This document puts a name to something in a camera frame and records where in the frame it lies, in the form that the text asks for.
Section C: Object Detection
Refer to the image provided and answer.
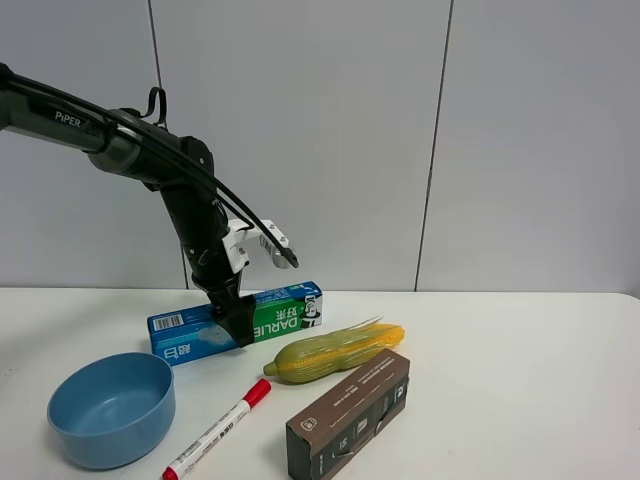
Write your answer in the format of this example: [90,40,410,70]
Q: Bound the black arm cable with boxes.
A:
[0,62,300,268]

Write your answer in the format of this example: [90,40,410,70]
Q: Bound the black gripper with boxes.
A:
[180,222,255,347]

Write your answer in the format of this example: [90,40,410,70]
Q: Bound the blue green toothpaste box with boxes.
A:
[147,281,323,366]

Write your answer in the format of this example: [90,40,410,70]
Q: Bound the red white marker pen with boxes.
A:
[161,379,272,480]

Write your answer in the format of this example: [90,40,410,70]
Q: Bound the blue plastic bowl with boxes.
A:
[47,352,176,470]

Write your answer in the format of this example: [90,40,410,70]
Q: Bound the yellow green toy corn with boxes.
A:
[263,317,405,384]

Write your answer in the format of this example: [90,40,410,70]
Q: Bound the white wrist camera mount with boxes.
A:
[222,219,291,274]

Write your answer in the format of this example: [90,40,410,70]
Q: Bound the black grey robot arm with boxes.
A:
[1,65,254,347]

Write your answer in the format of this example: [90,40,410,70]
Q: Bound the brown dark green box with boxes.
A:
[286,349,410,480]

